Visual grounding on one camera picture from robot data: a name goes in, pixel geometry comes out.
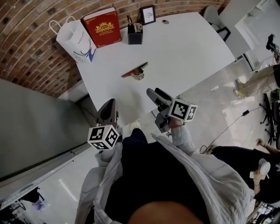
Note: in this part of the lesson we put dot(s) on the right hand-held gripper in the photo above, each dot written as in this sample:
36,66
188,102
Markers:
179,111

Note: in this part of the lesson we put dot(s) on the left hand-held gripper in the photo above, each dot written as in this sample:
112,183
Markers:
102,136

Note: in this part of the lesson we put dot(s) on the person's left forearm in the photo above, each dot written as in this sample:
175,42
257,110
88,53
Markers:
107,156

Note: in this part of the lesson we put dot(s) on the person's right forearm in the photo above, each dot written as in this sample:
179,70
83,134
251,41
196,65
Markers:
182,135

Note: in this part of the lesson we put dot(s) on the person's white shoe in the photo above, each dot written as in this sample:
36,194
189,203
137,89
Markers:
135,126

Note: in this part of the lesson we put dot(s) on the person's leg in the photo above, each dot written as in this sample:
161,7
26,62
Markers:
135,137

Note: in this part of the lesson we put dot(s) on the black pen holder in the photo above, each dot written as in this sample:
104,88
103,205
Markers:
135,37

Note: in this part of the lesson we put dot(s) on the person's black top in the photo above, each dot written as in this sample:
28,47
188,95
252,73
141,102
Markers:
157,170

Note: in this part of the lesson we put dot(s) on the grey desk grommet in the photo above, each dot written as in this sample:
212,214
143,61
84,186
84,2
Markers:
165,21

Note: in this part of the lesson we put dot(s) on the white paper bag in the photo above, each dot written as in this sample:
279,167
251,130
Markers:
73,40

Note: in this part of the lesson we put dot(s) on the red hardcover book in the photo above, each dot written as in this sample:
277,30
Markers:
102,28

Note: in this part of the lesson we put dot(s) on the black power adapter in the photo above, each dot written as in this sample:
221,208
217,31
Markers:
246,113

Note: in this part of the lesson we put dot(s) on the white low cabinet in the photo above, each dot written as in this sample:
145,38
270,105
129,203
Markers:
247,61

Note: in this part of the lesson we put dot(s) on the grey chair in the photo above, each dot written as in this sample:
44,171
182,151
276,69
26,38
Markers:
213,17

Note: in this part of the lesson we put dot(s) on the person's grey cardigan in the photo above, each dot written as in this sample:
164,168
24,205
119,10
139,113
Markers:
218,179

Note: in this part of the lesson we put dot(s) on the black office chair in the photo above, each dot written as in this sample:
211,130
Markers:
272,113

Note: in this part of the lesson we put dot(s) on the small potted plant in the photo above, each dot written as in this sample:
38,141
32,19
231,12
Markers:
249,15

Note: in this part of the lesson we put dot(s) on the green leafy plant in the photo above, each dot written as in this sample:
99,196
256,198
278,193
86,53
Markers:
272,43

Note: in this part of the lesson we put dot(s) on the white hand-held device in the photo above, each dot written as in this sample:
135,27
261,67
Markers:
263,167

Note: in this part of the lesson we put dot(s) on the black picture frame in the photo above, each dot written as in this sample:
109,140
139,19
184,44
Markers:
148,15

